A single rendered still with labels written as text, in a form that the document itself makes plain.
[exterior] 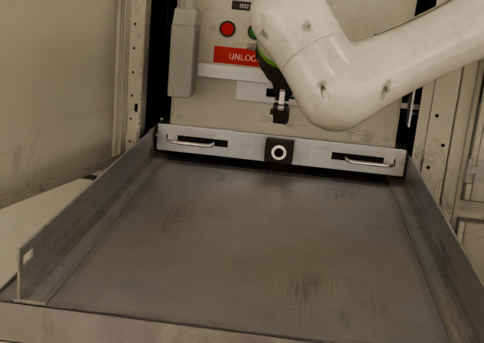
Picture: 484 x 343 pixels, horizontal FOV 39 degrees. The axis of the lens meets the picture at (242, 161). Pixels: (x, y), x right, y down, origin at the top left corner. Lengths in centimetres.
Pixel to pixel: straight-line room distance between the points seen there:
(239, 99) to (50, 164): 42
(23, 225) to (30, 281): 71
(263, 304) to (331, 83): 30
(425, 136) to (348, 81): 59
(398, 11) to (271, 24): 57
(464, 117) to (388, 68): 56
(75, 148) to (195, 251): 45
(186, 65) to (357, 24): 36
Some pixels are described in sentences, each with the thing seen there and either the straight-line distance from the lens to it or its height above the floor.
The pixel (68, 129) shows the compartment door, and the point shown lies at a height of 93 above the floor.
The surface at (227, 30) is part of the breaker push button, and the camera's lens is 144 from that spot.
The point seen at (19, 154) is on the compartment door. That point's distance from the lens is 125.
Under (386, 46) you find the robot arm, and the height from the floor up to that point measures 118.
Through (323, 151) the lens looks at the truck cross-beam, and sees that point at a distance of 147.
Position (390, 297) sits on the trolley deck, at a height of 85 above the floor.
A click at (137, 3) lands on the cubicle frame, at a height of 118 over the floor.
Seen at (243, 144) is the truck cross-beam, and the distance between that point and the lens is 147.
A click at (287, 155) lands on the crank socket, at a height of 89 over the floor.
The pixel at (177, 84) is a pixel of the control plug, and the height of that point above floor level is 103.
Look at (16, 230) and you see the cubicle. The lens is 161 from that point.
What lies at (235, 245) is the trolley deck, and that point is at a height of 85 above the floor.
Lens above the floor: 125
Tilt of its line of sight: 15 degrees down
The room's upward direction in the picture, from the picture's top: 5 degrees clockwise
